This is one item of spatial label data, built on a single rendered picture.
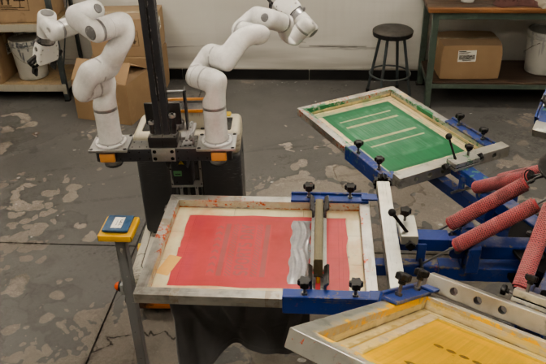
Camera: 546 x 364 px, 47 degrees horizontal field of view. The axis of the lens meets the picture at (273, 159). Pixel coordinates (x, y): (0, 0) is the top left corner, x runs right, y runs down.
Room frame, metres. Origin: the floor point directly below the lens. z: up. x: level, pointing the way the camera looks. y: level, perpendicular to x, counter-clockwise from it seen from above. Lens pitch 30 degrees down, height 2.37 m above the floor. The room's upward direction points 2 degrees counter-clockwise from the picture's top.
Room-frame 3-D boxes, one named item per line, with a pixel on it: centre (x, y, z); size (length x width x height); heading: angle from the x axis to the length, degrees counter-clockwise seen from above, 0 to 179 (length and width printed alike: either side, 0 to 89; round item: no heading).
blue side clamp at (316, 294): (1.50, -0.17, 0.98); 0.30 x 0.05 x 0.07; 85
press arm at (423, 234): (1.75, -0.51, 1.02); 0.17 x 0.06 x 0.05; 85
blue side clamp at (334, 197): (2.05, -0.22, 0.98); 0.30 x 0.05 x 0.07; 85
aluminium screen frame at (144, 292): (1.80, 0.05, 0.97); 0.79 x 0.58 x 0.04; 85
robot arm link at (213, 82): (2.30, 0.24, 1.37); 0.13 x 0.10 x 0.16; 51
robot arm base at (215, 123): (2.31, 0.23, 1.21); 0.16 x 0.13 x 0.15; 178
